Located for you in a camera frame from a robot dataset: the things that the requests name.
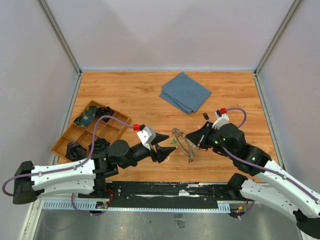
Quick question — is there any metal disc with keyrings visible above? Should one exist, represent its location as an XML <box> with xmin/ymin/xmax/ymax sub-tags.
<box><xmin>171</xmin><ymin>128</ymin><xmax>197</xmax><ymax>164</ymax></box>

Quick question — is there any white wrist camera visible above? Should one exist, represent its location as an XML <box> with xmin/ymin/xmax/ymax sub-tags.
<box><xmin>212</xmin><ymin>108</ymin><xmax>230</xmax><ymax>130</ymax></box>
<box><xmin>136</xmin><ymin>126</ymin><xmax>156</xmax><ymax>150</ymax></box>

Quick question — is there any black bundle in tray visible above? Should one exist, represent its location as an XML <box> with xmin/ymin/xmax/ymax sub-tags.
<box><xmin>95</xmin><ymin>106</ymin><xmax>114</xmax><ymax>119</ymax></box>

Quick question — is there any folded blue cloth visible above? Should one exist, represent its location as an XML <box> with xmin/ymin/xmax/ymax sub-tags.
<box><xmin>159</xmin><ymin>72</ymin><xmax>212</xmax><ymax>115</ymax></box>

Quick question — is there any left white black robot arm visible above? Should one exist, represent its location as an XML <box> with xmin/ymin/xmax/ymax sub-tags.
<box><xmin>12</xmin><ymin>134</ymin><xmax>176</xmax><ymax>205</ymax></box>

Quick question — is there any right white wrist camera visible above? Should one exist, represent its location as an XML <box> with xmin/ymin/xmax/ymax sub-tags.
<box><xmin>212</xmin><ymin>108</ymin><xmax>230</xmax><ymax>130</ymax></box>

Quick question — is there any key with black tag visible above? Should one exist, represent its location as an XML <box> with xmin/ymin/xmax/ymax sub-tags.
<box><xmin>203</xmin><ymin>112</ymin><xmax>210</xmax><ymax>121</ymax></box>

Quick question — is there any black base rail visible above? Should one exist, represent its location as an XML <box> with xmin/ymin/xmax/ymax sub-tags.
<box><xmin>75</xmin><ymin>181</ymin><xmax>245</xmax><ymax>210</ymax></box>

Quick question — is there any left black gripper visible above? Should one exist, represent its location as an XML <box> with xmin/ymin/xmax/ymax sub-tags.
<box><xmin>121</xmin><ymin>132</ymin><xmax>176</xmax><ymax>169</ymax></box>

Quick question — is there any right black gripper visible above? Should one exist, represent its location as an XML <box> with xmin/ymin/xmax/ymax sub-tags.
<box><xmin>186</xmin><ymin>120</ymin><xmax>236</xmax><ymax>160</ymax></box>

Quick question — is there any blue yellow patterned cloth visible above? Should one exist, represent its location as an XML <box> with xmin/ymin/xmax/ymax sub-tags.
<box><xmin>73</xmin><ymin>105</ymin><xmax>98</xmax><ymax>128</ymax></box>

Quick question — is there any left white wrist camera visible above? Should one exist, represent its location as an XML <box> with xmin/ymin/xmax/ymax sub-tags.
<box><xmin>136</xmin><ymin>126</ymin><xmax>156</xmax><ymax>150</ymax></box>

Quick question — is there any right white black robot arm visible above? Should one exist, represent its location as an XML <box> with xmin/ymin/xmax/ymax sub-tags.
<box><xmin>185</xmin><ymin>122</ymin><xmax>320</xmax><ymax>239</ymax></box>

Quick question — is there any dark bundle in tray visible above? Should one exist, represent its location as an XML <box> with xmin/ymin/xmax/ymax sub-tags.
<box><xmin>65</xmin><ymin>141</ymin><xmax>87</xmax><ymax>162</ymax></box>
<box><xmin>88</xmin><ymin>138</ymin><xmax>110</xmax><ymax>154</ymax></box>

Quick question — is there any wooden compartment tray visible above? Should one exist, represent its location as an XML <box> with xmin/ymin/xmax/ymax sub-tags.
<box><xmin>51</xmin><ymin>100</ymin><xmax>131</xmax><ymax>164</ymax></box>

